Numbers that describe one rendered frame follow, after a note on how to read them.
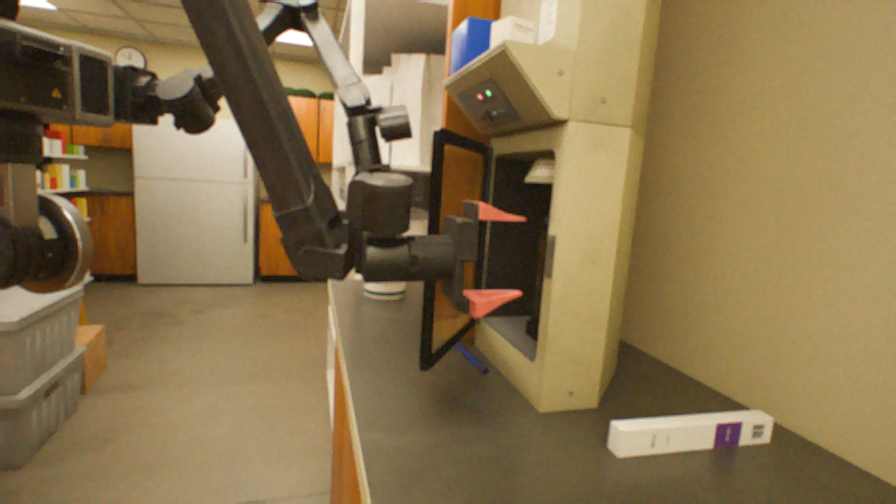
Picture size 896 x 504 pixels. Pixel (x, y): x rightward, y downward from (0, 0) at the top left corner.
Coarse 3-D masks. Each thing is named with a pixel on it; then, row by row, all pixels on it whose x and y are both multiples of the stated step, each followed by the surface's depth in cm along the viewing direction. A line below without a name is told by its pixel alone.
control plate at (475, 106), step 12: (480, 84) 80; (492, 84) 76; (456, 96) 93; (468, 96) 88; (492, 96) 80; (504, 96) 76; (468, 108) 93; (480, 108) 88; (492, 108) 83; (480, 120) 92; (504, 120) 83; (516, 120) 79
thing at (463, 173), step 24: (432, 144) 71; (432, 168) 71; (456, 168) 81; (480, 168) 95; (432, 192) 72; (456, 192) 82; (480, 192) 97; (432, 216) 72; (456, 216) 84; (456, 312) 90
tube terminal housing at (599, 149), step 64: (512, 0) 90; (576, 0) 68; (640, 0) 70; (576, 64) 68; (640, 64) 73; (576, 128) 70; (640, 128) 82; (576, 192) 72; (576, 256) 74; (576, 320) 76; (512, 384) 87; (576, 384) 78
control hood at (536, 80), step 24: (504, 48) 65; (528, 48) 66; (552, 48) 67; (456, 72) 87; (480, 72) 77; (504, 72) 70; (528, 72) 67; (552, 72) 68; (528, 96) 70; (552, 96) 68; (528, 120) 76; (552, 120) 71
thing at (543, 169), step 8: (536, 160) 86; (544, 160) 83; (552, 160) 81; (536, 168) 84; (544, 168) 82; (552, 168) 81; (528, 176) 86; (536, 176) 83; (544, 176) 81; (552, 176) 80
